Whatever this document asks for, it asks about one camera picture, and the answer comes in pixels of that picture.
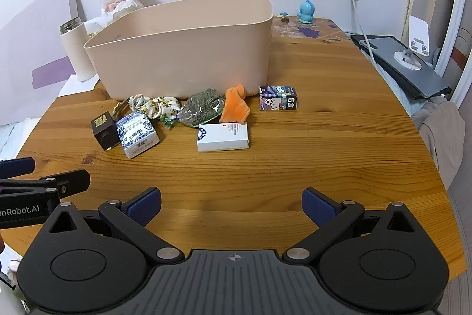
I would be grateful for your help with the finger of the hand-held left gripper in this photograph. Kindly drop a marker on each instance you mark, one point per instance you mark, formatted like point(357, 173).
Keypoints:
point(18, 167)
point(70, 182)

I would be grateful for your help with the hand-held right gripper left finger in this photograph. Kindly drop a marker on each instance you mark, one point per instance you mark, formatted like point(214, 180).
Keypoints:
point(144, 207)

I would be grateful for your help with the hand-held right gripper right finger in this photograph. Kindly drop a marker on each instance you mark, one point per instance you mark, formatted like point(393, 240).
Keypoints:
point(318, 207)

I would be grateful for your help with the small black box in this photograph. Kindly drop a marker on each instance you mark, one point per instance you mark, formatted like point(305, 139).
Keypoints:
point(105, 130)

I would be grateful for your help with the blue white patterned box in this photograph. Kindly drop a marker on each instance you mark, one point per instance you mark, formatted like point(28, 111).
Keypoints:
point(137, 134)

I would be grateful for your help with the white paper sheet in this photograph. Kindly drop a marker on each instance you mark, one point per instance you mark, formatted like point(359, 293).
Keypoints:
point(75, 86)

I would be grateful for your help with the floral fabric scrunchie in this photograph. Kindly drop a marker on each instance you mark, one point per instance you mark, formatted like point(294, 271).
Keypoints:
point(155, 105)

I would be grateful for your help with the flat white box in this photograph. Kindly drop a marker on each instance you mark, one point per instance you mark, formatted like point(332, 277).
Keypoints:
point(223, 137)

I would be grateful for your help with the green tea leaf packet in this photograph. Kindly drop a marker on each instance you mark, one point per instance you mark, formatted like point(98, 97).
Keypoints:
point(201, 108)

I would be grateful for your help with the cartoon print box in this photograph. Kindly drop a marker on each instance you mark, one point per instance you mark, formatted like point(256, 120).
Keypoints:
point(278, 99)

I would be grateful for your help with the white leaning panel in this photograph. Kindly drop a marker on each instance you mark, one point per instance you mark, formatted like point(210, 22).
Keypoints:
point(33, 42)

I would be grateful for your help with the orange plush toy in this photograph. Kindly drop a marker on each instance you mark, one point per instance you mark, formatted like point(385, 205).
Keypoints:
point(234, 104)

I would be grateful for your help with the white thermos bottle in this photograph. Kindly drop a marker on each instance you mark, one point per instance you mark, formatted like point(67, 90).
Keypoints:
point(79, 49)

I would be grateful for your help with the grey cloth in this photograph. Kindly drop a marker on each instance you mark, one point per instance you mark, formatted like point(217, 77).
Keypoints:
point(440, 138)

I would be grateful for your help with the beige plastic storage bin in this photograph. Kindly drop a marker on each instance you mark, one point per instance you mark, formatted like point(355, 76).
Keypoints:
point(177, 53)

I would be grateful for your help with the grey laptop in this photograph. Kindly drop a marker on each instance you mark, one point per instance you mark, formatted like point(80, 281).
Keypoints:
point(409, 71)

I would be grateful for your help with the floral table mat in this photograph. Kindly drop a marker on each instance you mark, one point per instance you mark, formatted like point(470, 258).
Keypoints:
point(313, 30)

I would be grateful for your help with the white phone stand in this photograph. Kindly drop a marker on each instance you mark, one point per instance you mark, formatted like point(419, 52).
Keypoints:
point(416, 42)

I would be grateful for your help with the small mushroom figurine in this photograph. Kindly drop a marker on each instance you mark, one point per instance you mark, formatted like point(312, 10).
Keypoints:
point(284, 17)

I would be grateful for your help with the blue bird figurine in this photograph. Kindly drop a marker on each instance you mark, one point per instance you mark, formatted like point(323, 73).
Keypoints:
point(305, 12)

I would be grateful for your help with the white shelf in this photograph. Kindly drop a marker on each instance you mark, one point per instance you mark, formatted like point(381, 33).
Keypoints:
point(455, 5)

